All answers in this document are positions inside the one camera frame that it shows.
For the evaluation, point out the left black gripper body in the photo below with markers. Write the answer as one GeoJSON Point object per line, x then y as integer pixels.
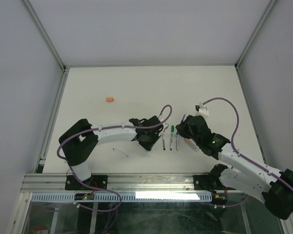
{"type": "Point", "coordinates": [150, 142]}

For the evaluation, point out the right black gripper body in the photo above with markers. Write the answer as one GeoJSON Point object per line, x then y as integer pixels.
{"type": "Point", "coordinates": [198, 142]}

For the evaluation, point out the silver green tip pen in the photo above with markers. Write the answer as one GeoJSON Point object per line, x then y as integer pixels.
{"type": "Point", "coordinates": [177, 142]}

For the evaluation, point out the white green end pen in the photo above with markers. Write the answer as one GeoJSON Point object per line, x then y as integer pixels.
{"type": "Point", "coordinates": [171, 141]}

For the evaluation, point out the dark blue barrel pen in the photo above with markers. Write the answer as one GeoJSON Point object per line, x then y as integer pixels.
{"type": "Point", "coordinates": [183, 118]}

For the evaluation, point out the white black end pen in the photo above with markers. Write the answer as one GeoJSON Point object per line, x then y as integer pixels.
{"type": "Point", "coordinates": [163, 141]}

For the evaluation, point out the white blue end pen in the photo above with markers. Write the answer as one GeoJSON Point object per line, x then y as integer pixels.
{"type": "Point", "coordinates": [120, 152]}

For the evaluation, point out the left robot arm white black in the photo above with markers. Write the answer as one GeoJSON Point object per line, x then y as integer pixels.
{"type": "Point", "coordinates": [78, 142]}

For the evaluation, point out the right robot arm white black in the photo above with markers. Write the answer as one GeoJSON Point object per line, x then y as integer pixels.
{"type": "Point", "coordinates": [271, 186]}

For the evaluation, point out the orange pen cap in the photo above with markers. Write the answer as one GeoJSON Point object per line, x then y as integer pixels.
{"type": "Point", "coordinates": [109, 99]}

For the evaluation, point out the orange tip marker clear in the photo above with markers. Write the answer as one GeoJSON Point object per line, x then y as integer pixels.
{"type": "Point", "coordinates": [192, 145]}

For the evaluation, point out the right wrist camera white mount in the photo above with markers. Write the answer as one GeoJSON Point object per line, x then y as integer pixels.
{"type": "Point", "coordinates": [201, 110]}

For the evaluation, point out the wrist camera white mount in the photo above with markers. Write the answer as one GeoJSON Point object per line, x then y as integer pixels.
{"type": "Point", "coordinates": [165, 124]}
{"type": "Point", "coordinates": [201, 110]}

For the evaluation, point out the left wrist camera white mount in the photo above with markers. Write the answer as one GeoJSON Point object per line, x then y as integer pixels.
{"type": "Point", "coordinates": [165, 124]}

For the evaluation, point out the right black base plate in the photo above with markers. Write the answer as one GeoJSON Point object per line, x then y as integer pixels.
{"type": "Point", "coordinates": [202, 182]}

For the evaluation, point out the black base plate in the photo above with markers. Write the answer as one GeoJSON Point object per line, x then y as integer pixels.
{"type": "Point", "coordinates": [202, 182]}
{"type": "Point", "coordinates": [99, 181]}

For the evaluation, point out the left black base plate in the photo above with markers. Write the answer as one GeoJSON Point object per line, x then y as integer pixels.
{"type": "Point", "coordinates": [99, 181]}

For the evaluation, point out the aluminium mounting rail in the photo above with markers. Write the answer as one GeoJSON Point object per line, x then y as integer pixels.
{"type": "Point", "coordinates": [116, 182]}

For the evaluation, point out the white slotted cable duct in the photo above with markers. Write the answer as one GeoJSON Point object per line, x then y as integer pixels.
{"type": "Point", "coordinates": [123, 197]}

